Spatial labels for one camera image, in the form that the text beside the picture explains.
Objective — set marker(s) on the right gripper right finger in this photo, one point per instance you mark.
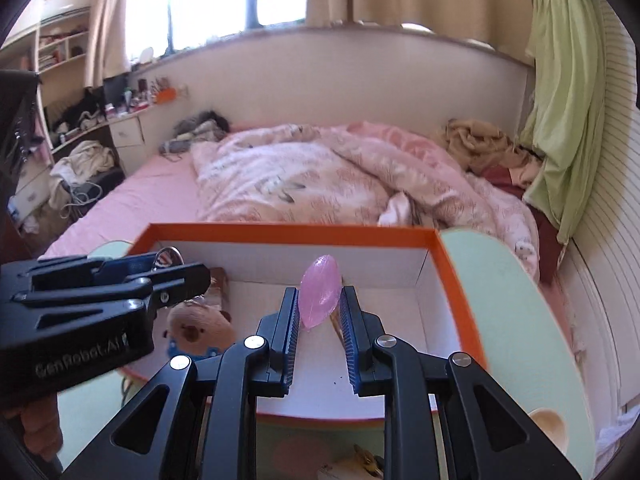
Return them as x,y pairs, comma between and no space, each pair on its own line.
445,418

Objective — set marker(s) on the white drawer desk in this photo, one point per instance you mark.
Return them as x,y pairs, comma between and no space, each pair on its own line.
133,138

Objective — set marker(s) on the beige doll figure keychain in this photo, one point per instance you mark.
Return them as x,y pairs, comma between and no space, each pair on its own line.
362,465

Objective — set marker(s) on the orange gradient cardboard box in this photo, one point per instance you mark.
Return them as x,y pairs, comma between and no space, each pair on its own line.
403,275

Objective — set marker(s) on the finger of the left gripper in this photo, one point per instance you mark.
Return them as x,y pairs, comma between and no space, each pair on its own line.
90,264
76,285

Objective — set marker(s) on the grey clothes pile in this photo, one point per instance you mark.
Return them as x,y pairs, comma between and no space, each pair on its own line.
206,126

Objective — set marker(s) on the brown capybara plush keychain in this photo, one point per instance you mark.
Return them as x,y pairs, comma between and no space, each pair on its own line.
198,330

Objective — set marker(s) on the brown cosmetic carton box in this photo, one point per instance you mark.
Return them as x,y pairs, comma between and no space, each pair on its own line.
217,295

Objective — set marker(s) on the orange desk organizer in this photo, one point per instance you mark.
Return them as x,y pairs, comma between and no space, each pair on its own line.
165,95

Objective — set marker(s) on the green hanging cloth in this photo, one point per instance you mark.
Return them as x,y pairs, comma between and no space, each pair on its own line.
565,126

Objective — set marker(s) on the pink floral duvet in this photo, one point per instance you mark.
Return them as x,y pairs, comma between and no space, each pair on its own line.
365,174

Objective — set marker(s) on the tan crumpled clothes pile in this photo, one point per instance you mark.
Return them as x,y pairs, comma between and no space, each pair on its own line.
480,148

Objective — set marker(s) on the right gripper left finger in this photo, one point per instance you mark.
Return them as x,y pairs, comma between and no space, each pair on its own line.
197,419

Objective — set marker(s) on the wall bookshelf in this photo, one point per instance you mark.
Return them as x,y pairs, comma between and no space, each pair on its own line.
62,50

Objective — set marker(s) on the white clothes heap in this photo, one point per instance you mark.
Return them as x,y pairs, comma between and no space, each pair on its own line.
85,161

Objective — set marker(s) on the pink translucent heart case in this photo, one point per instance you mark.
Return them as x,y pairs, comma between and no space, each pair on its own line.
319,291

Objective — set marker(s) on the person left hand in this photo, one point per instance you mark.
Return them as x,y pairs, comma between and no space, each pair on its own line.
41,422

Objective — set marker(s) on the white slatted wardrobe door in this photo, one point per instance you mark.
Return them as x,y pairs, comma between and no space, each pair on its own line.
600,273

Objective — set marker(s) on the pink bed sheet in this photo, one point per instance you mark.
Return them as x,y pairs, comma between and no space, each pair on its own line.
163,190

